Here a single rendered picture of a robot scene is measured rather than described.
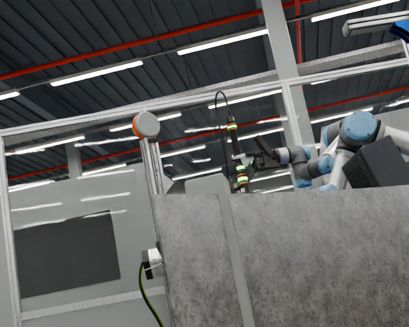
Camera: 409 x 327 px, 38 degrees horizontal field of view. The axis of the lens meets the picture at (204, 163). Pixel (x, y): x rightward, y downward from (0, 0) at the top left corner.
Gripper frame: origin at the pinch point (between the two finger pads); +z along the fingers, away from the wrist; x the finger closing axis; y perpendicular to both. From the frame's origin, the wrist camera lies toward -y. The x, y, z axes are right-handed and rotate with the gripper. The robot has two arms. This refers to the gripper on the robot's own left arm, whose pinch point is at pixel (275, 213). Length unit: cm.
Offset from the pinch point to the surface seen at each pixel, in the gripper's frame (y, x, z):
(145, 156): 0, -53, 83
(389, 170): 25, 1, -76
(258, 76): -557, -274, 490
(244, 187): 3.5, -15.2, 10.2
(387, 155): 24, -4, -77
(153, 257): 37, 3, 44
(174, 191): 19.7, -23.8, 39.2
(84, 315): 38, 21, 123
